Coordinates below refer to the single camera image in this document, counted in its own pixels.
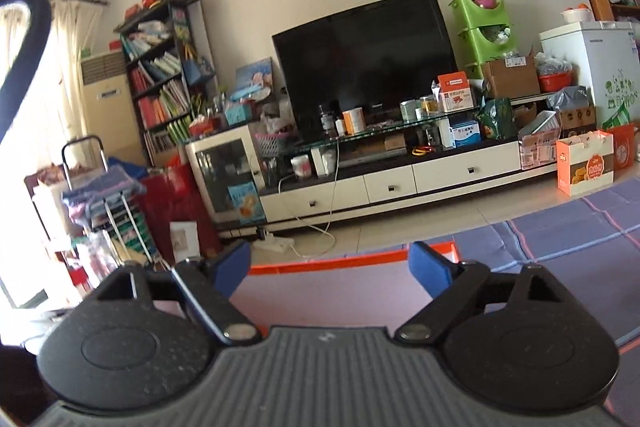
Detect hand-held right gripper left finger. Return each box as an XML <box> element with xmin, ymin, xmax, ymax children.
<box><xmin>92</xmin><ymin>239</ymin><xmax>263</xmax><ymax>348</ymax></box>

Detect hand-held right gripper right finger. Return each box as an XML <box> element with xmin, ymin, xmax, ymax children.
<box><xmin>395</xmin><ymin>241</ymin><xmax>571</xmax><ymax>347</ymax></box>

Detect orange cardboard box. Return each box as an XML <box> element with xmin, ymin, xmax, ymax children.
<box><xmin>150</xmin><ymin>241</ymin><xmax>458</xmax><ymax>333</ymax></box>

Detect white power strip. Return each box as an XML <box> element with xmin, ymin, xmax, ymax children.
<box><xmin>252</xmin><ymin>232</ymin><xmax>296</xmax><ymax>253</ymax></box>

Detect blue snack bag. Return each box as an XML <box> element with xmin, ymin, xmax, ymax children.
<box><xmin>227</xmin><ymin>182</ymin><xmax>266</xmax><ymax>224</ymax></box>

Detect large red bag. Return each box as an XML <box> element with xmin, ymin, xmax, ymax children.
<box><xmin>140</xmin><ymin>164</ymin><xmax>221</xmax><ymax>258</ymax></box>

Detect white TV cabinet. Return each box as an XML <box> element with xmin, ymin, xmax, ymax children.
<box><xmin>185</xmin><ymin>92</ymin><xmax>598</xmax><ymax>228</ymax></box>

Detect blue plaid tablecloth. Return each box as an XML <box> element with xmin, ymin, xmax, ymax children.
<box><xmin>452</xmin><ymin>177</ymin><xmax>640</xmax><ymax>427</ymax></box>

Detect pink plastic basket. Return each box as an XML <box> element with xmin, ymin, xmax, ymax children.
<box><xmin>254</xmin><ymin>132</ymin><xmax>293</xmax><ymax>158</ymax></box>

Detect folding trolley cart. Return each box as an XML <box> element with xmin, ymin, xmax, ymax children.
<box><xmin>61</xmin><ymin>135</ymin><xmax>161</xmax><ymax>268</ymax></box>

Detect blue white small box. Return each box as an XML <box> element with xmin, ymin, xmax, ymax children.
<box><xmin>448</xmin><ymin>123</ymin><xmax>482</xmax><ymax>148</ymax></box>

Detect teal plastic basket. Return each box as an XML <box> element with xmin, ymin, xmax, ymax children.
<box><xmin>224</xmin><ymin>102</ymin><xmax>253</xmax><ymax>126</ymax></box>

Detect green foil bag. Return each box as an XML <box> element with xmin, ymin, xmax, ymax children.
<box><xmin>477</xmin><ymin>98</ymin><xmax>517</xmax><ymax>141</ymax></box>

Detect clear plastic bin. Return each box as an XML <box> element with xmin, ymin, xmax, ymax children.
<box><xmin>517</xmin><ymin>111</ymin><xmax>563</xmax><ymax>171</ymax></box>

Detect dark bottle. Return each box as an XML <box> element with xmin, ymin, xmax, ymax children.
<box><xmin>319</xmin><ymin>104</ymin><xmax>337</xmax><ymax>138</ymax></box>

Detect orange white carton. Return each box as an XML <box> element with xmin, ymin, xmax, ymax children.
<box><xmin>436</xmin><ymin>73</ymin><xmax>476</xmax><ymax>114</ymax></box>

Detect orange white gift bag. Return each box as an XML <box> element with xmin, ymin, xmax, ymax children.
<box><xmin>556</xmin><ymin>130</ymin><xmax>615</xmax><ymax>198</ymax></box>

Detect canvas picture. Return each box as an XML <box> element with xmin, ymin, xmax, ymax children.
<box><xmin>236</xmin><ymin>58</ymin><xmax>275</xmax><ymax>95</ymax></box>

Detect dark bookshelf with books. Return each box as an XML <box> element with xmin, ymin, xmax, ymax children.
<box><xmin>114</xmin><ymin>0</ymin><xmax>218</xmax><ymax>168</ymax></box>

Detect blue hanging bag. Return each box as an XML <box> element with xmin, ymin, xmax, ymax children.
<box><xmin>181</xmin><ymin>42</ymin><xmax>216</xmax><ymax>86</ymax></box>

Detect standing air conditioner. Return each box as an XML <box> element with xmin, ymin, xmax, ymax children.
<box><xmin>80</xmin><ymin>51</ymin><xmax>146</xmax><ymax>168</ymax></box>

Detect brown cardboard box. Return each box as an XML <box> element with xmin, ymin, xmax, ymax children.
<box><xmin>481</xmin><ymin>54</ymin><xmax>542</xmax><ymax>100</ymax></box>

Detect printed cardboard fruit box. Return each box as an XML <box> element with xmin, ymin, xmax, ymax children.
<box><xmin>560</xmin><ymin>106</ymin><xmax>597</xmax><ymax>131</ymax></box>

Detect black television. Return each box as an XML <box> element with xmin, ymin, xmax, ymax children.
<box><xmin>271</xmin><ymin>0</ymin><xmax>458</xmax><ymax>142</ymax></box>

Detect red plastic basin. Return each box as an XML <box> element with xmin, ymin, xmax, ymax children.
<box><xmin>537</xmin><ymin>72</ymin><xmax>573</xmax><ymax>94</ymax></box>

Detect red gift bag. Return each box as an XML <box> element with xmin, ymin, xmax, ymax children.
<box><xmin>611</xmin><ymin>123</ymin><xmax>637</xmax><ymax>170</ymax></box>

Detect green storage rack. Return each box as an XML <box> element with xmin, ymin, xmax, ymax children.
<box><xmin>447</xmin><ymin>0</ymin><xmax>516</xmax><ymax>80</ymax></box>

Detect white chest freezer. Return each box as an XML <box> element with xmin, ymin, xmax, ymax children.
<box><xmin>539</xmin><ymin>21</ymin><xmax>640</xmax><ymax>130</ymax></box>

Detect white bowl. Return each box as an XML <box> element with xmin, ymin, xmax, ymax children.
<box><xmin>561</xmin><ymin>6</ymin><xmax>596</xmax><ymax>25</ymax></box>

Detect black cable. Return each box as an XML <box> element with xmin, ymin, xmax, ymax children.
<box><xmin>0</xmin><ymin>0</ymin><xmax>53</xmax><ymax>158</ymax></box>

